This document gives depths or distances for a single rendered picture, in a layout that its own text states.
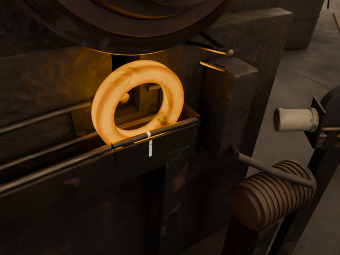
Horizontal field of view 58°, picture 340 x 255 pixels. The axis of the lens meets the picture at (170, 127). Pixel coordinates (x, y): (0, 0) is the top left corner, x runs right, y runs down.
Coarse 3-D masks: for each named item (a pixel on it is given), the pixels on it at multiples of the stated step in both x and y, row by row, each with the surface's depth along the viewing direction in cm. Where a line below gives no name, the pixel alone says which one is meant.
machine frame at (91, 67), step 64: (0, 0) 48; (256, 0) 77; (0, 64) 48; (64, 64) 53; (192, 64) 70; (256, 64) 82; (64, 128) 60; (128, 128) 69; (256, 128) 99; (128, 192) 81; (192, 192) 99
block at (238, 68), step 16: (224, 64) 68; (240, 64) 68; (208, 80) 71; (224, 80) 67; (240, 80) 65; (256, 80) 68; (208, 96) 73; (224, 96) 68; (240, 96) 68; (208, 112) 75; (224, 112) 70; (240, 112) 71; (208, 128) 76; (224, 128) 72; (240, 128) 75; (208, 144) 78; (224, 144) 75; (240, 144) 79
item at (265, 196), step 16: (288, 160) 85; (256, 176) 79; (272, 176) 79; (304, 176) 80; (240, 192) 77; (256, 192) 74; (272, 192) 75; (288, 192) 77; (304, 192) 80; (240, 208) 79; (256, 208) 73; (272, 208) 74; (288, 208) 77; (240, 224) 86; (256, 224) 75; (272, 224) 82; (240, 240) 88; (256, 240) 82
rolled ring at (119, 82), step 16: (128, 64) 54; (144, 64) 54; (160, 64) 57; (112, 80) 53; (128, 80) 53; (144, 80) 55; (160, 80) 57; (176, 80) 59; (96, 96) 54; (112, 96) 53; (176, 96) 61; (96, 112) 54; (112, 112) 55; (160, 112) 65; (176, 112) 64; (96, 128) 56; (112, 128) 57; (144, 128) 65
